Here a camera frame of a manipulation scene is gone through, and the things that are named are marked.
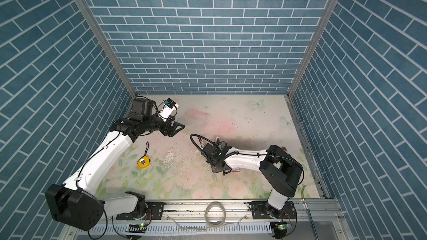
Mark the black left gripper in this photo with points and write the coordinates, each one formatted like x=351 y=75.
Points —
x=172 y=131

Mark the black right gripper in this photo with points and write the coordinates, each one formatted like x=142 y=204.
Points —
x=213 y=169

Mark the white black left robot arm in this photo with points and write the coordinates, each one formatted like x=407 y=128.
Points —
x=74 y=202

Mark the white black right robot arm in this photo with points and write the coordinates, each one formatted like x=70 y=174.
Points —
x=280 y=169

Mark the coiled clear tube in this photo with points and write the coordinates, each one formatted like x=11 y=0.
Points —
x=215 y=215

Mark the yellow tape measure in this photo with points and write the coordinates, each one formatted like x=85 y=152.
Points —
x=144 y=161

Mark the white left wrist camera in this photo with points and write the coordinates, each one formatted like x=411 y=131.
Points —
x=168 y=107

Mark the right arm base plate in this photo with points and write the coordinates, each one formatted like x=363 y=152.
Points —
x=261 y=210

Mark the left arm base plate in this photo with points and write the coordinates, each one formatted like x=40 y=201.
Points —
x=152 y=211

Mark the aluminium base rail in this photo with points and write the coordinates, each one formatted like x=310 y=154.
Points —
x=317 y=219

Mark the aluminium corner post left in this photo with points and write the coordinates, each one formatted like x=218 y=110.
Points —
x=96 y=29

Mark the aluminium corner post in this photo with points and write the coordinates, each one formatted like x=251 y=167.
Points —
x=96 y=29
x=323 y=22

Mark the aluminium corner post right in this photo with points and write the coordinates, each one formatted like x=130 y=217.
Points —
x=323 y=22

